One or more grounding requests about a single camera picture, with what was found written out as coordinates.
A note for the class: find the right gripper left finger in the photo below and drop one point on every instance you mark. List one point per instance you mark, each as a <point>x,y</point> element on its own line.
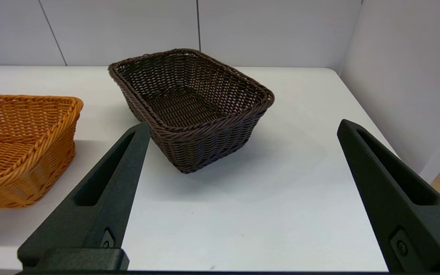
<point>109,198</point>

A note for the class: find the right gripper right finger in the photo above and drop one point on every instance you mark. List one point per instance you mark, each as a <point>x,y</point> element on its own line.
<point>403,214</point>

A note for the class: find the dark brown wicker basket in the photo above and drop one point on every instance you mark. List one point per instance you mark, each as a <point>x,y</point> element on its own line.
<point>189,99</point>

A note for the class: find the orange wicker basket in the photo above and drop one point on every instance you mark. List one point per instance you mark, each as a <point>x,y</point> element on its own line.
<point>21,152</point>

